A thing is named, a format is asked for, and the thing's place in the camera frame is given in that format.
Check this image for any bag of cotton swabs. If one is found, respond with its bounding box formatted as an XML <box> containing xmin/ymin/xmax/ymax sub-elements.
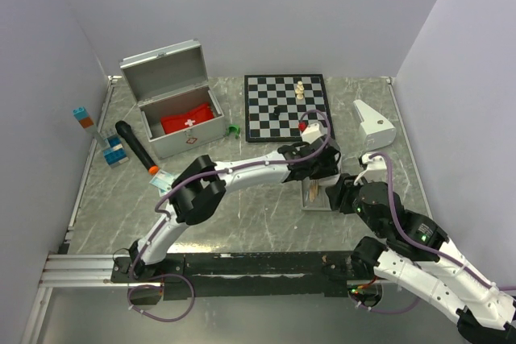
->
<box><xmin>308</xmin><ymin>180</ymin><xmax>319</xmax><ymax>203</ymax></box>

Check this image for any grey plastic tray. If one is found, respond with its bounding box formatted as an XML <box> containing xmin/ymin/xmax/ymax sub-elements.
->
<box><xmin>301</xmin><ymin>176</ymin><xmax>339</xmax><ymax>211</ymax></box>

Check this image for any red first aid kit pouch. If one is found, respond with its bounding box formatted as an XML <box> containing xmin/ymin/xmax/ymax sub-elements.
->
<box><xmin>160</xmin><ymin>103</ymin><xmax>214</xmax><ymax>135</ymax></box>

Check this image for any teal striped wipe packet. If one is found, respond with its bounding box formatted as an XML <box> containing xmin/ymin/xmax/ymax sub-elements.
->
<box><xmin>149</xmin><ymin>170</ymin><xmax>177</xmax><ymax>193</ymax></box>

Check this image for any metal first aid case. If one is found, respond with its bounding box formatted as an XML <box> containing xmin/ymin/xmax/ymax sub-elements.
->
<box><xmin>119</xmin><ymin>39</ymin><xmax>226</xmax><ymax>159</ymax></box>

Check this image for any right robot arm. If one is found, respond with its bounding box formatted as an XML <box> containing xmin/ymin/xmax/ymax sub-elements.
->
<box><xmin>325</xmin><ymin>174</ymin><xmax>515</xmax><ymax>343</ymax></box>

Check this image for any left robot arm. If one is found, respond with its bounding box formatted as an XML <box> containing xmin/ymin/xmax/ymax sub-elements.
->
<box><xmin>129</xmin><ymin>135</ymin><xmax>341</xmax><ymax>281</ymax></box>

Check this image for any white plastic wedge housing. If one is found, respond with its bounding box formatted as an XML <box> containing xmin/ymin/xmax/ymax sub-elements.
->
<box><xmin>353</xmin><ymin>100</ymin><xmax>397</xmax><ymax>151</ymax></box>

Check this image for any black grey chessboard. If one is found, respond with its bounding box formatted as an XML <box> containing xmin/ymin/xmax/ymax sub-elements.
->
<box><xmin>243</xmin><ymin>74</ymin><xmax>334</xmax><ymax>143</ymax></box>

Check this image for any green plastic clip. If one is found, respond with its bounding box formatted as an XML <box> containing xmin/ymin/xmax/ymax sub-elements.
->
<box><xmin>226</xmin><ymin>124</ymin><xmax>241</xmax><ymax>139</ymax></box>

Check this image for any toy brick tower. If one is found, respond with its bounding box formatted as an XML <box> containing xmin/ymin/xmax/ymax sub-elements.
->
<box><xmin>73</xmin><ymin>106</ymin><xmax>128</xmax><ymax>168</ymax></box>

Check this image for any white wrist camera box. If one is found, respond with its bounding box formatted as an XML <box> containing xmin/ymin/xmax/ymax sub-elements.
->
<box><xmin>301</xmin><ymin>122</ymin><xmax>327</xmax><ymax>143</ymax></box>

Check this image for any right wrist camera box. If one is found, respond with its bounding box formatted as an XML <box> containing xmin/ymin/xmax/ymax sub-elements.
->
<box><xmin>359</xmin><ymin>152</ymin><xmax>387</xmax><ymax>172</ymax></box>

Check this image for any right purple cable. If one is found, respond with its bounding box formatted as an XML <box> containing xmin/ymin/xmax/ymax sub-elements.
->
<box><xmin>350</xmin><ymin>152</ymin><xmax>516</xmax><ymax>316</ymax></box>

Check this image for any purple cable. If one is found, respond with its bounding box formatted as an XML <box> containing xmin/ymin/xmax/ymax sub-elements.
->
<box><xmin>350</xmin><ymin>152</ymin><xmax>516</xmax><ymax>316</ymax></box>
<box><xmin>127</xmin><ymin>109</ymin><xmax>332</xmax><ymax>323</ymax></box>

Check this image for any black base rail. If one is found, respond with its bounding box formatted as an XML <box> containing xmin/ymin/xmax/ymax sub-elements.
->
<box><xmin>110</xmin><ymin>251</ymin><xmax>373</xmax><ymax>300</ymax></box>

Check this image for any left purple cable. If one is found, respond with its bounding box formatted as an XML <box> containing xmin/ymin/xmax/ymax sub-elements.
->
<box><xmin>127</xmin><ymin>109</ymin><xmax>332</xmax><ymax>323</ymax></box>

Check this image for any black microphone orange ring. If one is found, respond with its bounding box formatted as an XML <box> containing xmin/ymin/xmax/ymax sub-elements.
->
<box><xmin>114</xmin><ymin>119</ymin><xmax>160</xmax><ymax>176</ymax></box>

